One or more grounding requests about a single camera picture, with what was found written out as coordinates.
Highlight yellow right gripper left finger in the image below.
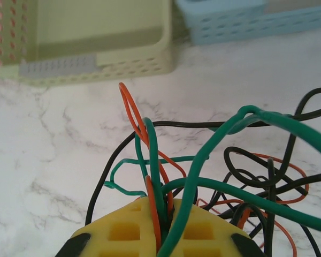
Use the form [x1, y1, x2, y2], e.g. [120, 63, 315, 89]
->
[57, 197, 164, 257]

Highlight blue plastic basket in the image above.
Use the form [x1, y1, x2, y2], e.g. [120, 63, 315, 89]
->
[175, 0, 321, 46]

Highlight green cable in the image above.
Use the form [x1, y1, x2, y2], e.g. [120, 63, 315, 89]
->
[155, 105, 321, 257]
[104, 117, 211, 241]

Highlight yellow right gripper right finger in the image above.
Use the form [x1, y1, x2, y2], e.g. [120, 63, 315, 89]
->
[164, 199, 265, 257]

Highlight green plastic basket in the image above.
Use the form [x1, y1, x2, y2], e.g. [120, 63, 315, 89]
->
[0, 0, 190, 88]

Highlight orange cable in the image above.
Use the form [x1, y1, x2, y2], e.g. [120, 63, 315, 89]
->
[196, 153, 310, 257]
[118, 82, 188, 255]

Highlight black cable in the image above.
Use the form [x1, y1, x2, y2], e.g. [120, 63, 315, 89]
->
[203, 157, 275, 257]
[85, 105, 321, 225]
[224, 88, 321, 257]

